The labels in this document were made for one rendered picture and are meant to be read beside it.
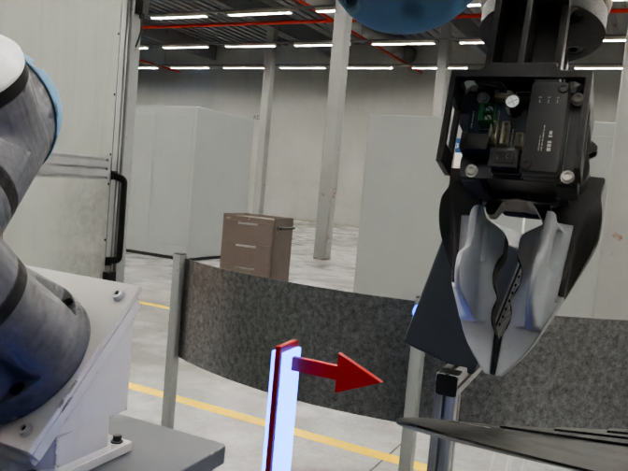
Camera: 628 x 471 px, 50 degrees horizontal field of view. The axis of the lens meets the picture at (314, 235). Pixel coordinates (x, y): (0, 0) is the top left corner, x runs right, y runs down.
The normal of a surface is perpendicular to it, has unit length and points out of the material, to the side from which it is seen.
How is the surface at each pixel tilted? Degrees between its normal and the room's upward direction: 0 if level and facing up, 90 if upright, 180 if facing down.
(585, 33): 163
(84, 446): 90
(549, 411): 90
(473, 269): 85
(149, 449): 0
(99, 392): 90
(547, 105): 73
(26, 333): 78
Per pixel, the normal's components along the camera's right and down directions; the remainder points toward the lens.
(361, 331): -0.37, 0.04
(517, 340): -0.37, -0.26
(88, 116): 0.90, 0.11
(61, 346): 0.82, -0.18
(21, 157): 0.97, -0.07
